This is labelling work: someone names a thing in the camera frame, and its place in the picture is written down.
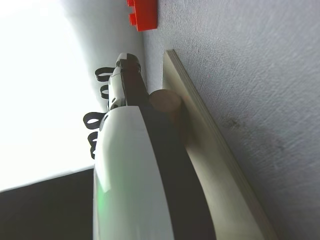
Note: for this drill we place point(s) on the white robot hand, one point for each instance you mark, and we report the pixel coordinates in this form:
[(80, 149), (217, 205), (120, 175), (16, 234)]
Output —
[(125, 162)]

